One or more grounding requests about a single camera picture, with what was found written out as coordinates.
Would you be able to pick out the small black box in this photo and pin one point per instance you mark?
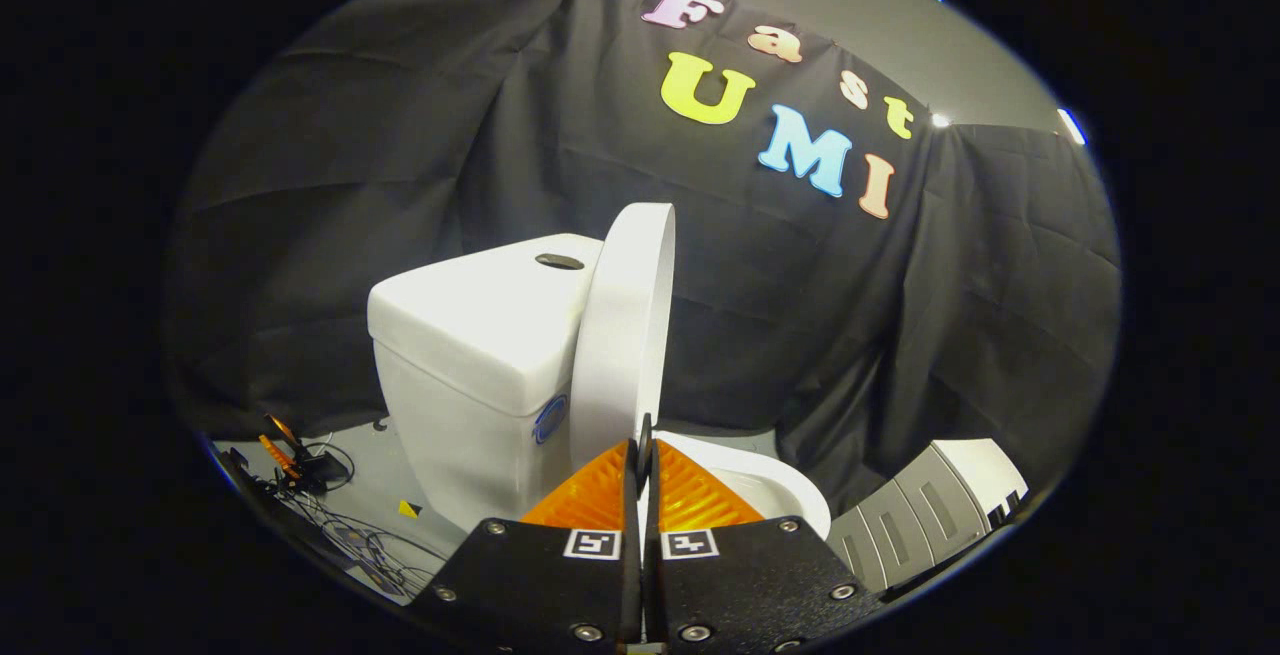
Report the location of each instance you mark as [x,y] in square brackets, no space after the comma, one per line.
[322,470]

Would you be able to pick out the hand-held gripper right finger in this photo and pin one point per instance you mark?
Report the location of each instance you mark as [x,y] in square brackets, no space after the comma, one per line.
[750,580]

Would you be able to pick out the dark oval flush button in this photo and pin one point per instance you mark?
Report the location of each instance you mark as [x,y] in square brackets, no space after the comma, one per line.
[559,261]

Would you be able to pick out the white toilet lid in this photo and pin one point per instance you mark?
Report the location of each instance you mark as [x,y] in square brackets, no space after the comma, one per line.
[620,335]

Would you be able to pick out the small yellow tape piece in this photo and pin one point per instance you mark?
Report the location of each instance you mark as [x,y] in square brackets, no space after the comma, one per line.
[408,509]

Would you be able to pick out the small ceiling light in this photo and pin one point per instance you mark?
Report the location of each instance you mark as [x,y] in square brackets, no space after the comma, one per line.
[1072,125]

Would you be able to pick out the grey ribbed cabinet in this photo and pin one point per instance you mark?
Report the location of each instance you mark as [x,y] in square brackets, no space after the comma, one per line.
[920,515]

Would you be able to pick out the black backdrop cloth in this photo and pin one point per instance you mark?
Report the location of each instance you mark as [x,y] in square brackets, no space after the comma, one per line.
[400,135]

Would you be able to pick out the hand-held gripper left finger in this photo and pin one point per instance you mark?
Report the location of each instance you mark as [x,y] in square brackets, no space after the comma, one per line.
[530,580]

